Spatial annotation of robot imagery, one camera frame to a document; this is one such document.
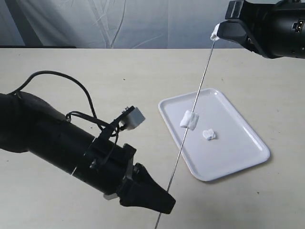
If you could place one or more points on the thin metal skewer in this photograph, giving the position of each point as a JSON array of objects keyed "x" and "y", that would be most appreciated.
[{"x": 186, "y": 129}]

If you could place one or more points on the white marshmallow piece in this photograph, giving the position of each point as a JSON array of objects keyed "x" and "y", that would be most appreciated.
[
  {"x": 189, "y": 120},
  {"x": 214, "y": 37},
  {"x": 209, "y": 134}
]

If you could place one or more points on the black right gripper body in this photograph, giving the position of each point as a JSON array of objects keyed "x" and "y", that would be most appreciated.
[{"x": 277, "y": 29}]

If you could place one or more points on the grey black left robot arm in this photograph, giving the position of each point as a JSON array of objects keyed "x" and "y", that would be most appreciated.
[{"x": 29, "y": 124}]

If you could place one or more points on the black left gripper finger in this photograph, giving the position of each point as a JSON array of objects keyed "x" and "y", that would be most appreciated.
[{"x": 140, "y": 190}]

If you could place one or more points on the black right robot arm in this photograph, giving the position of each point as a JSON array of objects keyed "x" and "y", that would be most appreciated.
[{"x": 270, "y": 30}]

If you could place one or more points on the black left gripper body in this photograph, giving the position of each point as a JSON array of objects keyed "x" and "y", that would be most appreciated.
[{"x": 96, "y": 161}]

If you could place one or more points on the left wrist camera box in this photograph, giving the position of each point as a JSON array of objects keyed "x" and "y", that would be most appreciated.
[{"x": 131, "y": 118}]

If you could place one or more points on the white backdrop cloth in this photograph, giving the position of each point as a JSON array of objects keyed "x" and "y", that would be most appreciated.
[{"x": 110, "y": 24}]

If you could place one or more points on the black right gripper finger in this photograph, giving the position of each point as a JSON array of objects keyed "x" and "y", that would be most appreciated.
[
  {"x": 236, "y": 32},
  {"x": 235, "y": 10}
]

